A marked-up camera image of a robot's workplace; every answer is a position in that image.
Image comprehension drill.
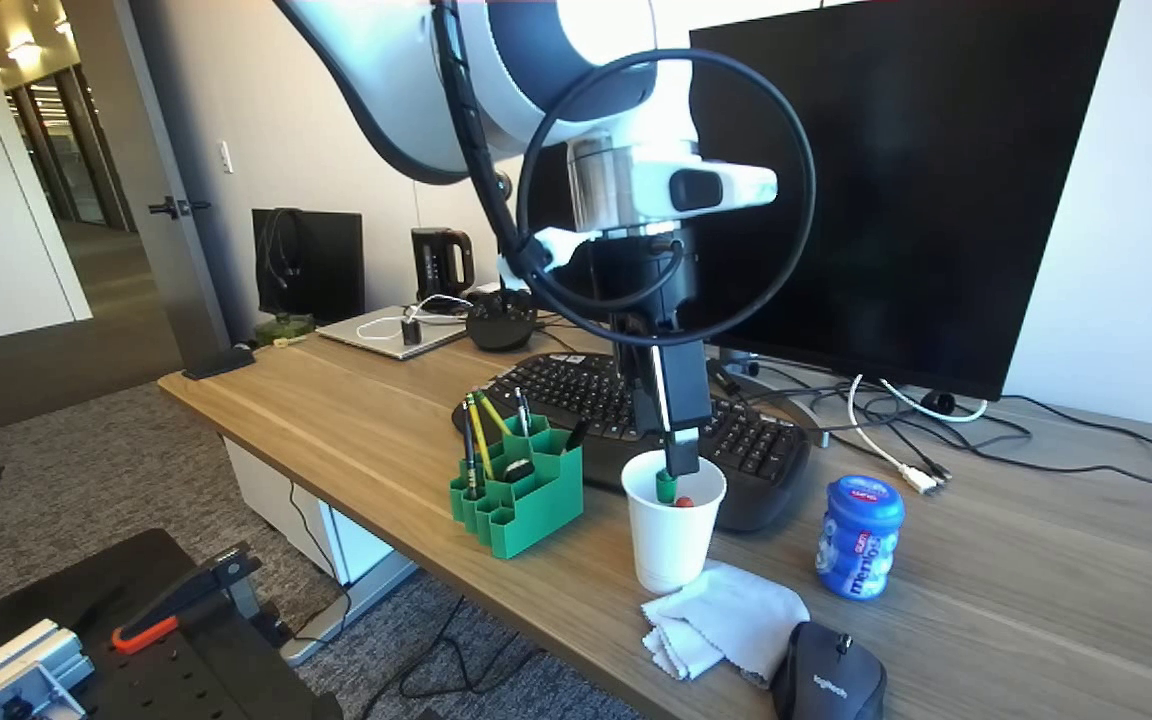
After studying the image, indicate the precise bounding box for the orange handled clamp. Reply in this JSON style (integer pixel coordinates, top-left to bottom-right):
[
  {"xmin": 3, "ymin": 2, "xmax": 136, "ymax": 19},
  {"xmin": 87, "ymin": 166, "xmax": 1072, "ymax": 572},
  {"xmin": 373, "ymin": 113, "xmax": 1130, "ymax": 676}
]
[{"xmin": 110, "ymin": 543, "xmax": 258, "ymax": 656}]

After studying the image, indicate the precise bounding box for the silver laptop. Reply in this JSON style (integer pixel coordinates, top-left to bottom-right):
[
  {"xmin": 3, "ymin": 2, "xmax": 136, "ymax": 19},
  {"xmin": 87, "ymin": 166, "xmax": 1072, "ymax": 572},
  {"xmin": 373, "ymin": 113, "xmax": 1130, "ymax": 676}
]
[{"xmin": 319, "ymin": 302, "xmax": 465, "ymax": 361}]

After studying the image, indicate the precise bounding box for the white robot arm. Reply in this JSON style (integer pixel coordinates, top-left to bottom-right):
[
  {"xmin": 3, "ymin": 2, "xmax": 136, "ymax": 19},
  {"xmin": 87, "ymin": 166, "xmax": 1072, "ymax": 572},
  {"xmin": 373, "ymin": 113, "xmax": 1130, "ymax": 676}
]
[{"xmin": 277, "ymin": 0, "xmax": 731, "ymax": 474}]

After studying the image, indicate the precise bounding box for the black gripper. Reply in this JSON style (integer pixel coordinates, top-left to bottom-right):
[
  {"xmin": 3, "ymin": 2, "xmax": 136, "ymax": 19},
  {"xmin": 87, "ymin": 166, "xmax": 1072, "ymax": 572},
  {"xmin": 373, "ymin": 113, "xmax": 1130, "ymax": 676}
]
[{"xmin": 560, "ymin": 231, "xmax": 712, "ymax": 474}]

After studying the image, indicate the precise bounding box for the large black monitor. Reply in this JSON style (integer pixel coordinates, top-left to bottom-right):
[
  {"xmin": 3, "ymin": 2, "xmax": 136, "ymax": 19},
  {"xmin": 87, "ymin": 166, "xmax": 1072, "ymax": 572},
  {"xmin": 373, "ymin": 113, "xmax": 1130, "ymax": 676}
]
[{"xmin": 693, "ymin": 0, "xmax": 1119, "ymax": 400}]

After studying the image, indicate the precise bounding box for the blue gum canister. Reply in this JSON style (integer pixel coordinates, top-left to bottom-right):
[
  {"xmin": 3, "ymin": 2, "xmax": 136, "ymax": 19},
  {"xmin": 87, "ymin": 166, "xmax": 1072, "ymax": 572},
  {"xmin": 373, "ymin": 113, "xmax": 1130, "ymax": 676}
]
[{"xmin": 815, "ymin": 474, "xmax": 903, "ymax": 599}]

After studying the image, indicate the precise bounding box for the white usb cable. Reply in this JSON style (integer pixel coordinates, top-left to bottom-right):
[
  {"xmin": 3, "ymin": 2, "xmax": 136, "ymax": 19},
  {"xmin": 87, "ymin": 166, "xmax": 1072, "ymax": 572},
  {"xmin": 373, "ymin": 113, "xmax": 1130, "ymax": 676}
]
[{"xmin": 844, "ymin": 370, "xmax": 993, "ymax": 496}]

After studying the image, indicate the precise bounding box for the black floor cable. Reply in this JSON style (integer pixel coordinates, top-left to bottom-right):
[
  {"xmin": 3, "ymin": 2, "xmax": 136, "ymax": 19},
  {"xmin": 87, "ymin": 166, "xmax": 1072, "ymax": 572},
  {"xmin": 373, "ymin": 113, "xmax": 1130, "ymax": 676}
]
[{"xmin": 284, "ymin": 483, "xmax": 567, "ymax": 720}]

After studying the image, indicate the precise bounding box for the black webcam on stand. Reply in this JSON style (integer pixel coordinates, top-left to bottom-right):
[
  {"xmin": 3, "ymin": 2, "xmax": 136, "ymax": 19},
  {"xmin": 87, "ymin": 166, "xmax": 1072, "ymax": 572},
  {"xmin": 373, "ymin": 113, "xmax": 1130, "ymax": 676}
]
[{"xmin": 468, "ymin": 289, "xmax": 536, "ymax": 350}]

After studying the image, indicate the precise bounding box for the black framed wall panel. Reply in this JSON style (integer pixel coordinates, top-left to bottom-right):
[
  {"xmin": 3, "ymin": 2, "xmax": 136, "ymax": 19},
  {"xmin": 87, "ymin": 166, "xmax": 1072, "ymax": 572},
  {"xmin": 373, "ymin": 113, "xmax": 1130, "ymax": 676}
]
[{"xmin": 253, "ymin": 206, "xmax": 364, "ymax": 325}]

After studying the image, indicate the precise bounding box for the white crumpled cloth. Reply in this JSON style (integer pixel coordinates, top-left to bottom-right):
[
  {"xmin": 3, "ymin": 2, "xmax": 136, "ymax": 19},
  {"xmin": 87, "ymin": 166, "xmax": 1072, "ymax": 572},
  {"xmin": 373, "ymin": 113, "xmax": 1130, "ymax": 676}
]
[{"xmin": 641, "ymin": 559, "xmax": 809, "ymax": 679}]

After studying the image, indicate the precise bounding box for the black computer mouse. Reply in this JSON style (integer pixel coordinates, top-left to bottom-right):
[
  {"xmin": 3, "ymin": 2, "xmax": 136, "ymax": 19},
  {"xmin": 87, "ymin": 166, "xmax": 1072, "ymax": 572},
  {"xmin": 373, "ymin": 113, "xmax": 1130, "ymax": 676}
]
[{"xmin": 770, "ymin": 620, "xmax": 886, "ymax": 720}]

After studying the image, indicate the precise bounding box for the black cable on desk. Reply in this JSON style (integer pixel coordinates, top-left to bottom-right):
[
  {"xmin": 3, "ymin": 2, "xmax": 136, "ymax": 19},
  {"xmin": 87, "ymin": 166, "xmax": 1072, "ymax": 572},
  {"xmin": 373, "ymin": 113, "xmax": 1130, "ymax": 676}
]
[{"xmin": 787, "ymin": 357, "xmax": 1152, "ymax": 490}]

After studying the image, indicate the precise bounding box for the white desk leg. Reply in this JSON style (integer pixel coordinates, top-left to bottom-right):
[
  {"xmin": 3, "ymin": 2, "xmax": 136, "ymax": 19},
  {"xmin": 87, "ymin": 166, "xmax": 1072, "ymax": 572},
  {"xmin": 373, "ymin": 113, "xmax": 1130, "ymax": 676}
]
[{"xmin": 223, "ymin": 440, "xmax": 417, "ymax": 662}]

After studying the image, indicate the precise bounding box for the black robot hose cable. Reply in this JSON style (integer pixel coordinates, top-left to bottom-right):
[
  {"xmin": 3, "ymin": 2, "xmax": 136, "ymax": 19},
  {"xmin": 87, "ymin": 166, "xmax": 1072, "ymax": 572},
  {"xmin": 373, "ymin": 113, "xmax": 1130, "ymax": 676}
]
[{"xmin": 427, "ymin": 0, "xmax": 824, "ymax": 350}]

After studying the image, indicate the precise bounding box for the green honeycomb pen holder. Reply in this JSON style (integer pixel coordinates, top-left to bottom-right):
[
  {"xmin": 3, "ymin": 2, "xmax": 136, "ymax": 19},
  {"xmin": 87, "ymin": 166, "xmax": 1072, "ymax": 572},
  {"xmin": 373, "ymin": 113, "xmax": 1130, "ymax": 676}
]
[{"xmin": 447, "ymin": 416, "xmax": 585, "ymax": 559}]

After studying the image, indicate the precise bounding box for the white paper cup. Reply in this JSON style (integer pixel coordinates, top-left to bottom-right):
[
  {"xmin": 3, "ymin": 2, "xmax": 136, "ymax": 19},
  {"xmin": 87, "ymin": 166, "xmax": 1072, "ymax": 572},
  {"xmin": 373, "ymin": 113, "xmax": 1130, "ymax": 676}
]
[{"xmin": 621, "ymin": 453, "xmax": 729, "ymax": 590}]

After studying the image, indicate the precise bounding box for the black keyboard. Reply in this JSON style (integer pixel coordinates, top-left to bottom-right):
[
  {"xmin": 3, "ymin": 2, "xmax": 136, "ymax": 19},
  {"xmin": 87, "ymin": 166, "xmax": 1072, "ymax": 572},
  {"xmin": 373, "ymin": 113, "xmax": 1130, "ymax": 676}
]
[{"xmin": 482, "ymin": 350, "xmax": 809, "ymax": 535}]

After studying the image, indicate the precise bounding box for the green capped white marker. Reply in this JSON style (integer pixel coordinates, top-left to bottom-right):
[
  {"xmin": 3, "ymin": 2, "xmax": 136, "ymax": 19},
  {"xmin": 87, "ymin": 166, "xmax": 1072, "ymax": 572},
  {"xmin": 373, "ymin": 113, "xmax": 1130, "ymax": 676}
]
[{"xmin": 655, "ymin": 467, "xmax": 676, "ymax": 504}]

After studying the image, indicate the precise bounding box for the black electric kettle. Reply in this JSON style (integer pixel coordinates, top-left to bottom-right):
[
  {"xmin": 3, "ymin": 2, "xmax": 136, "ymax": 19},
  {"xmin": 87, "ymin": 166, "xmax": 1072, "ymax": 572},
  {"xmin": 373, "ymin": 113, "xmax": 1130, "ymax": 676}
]
[{"xmin": 411, "ymin": 226, "xmax": 476, "ymax": 294}]

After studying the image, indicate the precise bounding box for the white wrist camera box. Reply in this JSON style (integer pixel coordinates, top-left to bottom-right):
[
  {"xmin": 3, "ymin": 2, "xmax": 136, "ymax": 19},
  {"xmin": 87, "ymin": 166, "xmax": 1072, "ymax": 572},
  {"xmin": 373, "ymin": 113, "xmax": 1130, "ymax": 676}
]
[{"xmin": 627, "ymin": 159, "xmax": 778, "ymax": 221}]

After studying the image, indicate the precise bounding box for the yellow pencil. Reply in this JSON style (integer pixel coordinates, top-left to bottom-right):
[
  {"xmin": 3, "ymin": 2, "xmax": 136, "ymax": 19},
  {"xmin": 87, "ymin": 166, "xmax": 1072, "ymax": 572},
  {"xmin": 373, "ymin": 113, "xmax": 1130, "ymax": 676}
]
[{"xmin": 465, "ymin": 392, "xmax": 490, "ymax": 488}]

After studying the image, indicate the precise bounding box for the small black adapter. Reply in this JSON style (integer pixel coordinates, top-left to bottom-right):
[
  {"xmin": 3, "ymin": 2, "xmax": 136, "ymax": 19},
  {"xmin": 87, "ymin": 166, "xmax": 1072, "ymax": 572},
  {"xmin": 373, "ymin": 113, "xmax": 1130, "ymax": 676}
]
[{"xmin": 398, "ymin": 306, "xmax": 420, "ymax": 346}]

